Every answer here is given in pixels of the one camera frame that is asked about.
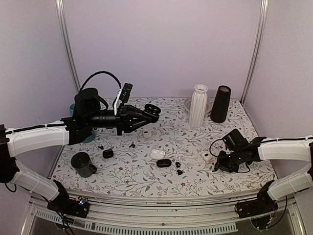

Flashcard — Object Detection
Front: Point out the white open earbud case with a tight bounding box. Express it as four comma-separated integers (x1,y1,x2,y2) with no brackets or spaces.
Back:
150,149,165,160

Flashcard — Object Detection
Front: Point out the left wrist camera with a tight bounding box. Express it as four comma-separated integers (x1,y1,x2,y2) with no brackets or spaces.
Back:
119,83,133,103

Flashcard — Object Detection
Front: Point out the black square earbud case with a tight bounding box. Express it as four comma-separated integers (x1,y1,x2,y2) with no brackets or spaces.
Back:
102,149,114,159

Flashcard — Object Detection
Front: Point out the white closed earbud case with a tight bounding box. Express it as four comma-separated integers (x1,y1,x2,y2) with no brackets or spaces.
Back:
142,130,151,139

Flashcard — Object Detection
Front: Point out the left aluminium corner post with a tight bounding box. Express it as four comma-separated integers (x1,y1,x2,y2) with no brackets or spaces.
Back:
55,0,81,93

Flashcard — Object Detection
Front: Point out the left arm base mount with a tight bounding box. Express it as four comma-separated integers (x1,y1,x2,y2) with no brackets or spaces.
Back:
47,180,90,218

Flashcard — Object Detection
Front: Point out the aluminium corner post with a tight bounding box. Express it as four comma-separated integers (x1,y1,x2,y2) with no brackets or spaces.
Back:
240,0,269,107
55,0,81,93

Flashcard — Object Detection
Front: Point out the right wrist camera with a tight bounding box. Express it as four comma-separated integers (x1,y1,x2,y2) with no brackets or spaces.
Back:
222,129,248,151

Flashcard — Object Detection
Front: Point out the black oval earbud case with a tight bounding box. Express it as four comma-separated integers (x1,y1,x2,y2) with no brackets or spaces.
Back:
156,159,172,168

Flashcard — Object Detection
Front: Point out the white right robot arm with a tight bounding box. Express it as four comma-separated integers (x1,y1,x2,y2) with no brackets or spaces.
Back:
215,134,313,213

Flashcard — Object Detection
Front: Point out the black mug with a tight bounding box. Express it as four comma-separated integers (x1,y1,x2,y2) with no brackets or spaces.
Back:
70,152,97,178

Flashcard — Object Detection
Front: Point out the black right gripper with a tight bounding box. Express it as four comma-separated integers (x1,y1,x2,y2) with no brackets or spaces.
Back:
215,149,244,173

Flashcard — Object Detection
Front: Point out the white ribbed vase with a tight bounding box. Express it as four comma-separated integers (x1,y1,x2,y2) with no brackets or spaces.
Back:
189,84,208,128

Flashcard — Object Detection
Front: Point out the right aluminium corner post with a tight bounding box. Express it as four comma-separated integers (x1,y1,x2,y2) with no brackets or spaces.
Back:
240,0,269,107

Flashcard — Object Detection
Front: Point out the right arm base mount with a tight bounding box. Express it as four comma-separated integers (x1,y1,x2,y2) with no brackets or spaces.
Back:
234,180,278,218

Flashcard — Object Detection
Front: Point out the teal cup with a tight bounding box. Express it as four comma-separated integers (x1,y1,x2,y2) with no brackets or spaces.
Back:
69,103,95,143

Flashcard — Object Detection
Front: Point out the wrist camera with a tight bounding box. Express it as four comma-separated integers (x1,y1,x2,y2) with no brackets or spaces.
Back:
222,129,248,151
119,83,133,103

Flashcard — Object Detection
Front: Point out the aluminium front rail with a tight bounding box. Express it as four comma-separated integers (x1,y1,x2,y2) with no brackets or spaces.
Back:
22,190,307,235

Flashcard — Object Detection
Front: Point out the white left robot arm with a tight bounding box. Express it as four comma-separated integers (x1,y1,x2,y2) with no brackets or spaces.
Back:
0,83,161,212

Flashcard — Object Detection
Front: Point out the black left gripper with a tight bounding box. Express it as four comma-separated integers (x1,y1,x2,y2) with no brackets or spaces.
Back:
86,104,152,135

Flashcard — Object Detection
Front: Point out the black tapered vase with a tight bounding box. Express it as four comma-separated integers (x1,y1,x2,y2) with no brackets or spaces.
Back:
210,85,231,123

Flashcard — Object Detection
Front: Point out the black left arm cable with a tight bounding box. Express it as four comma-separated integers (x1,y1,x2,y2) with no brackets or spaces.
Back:
79,70,122,93

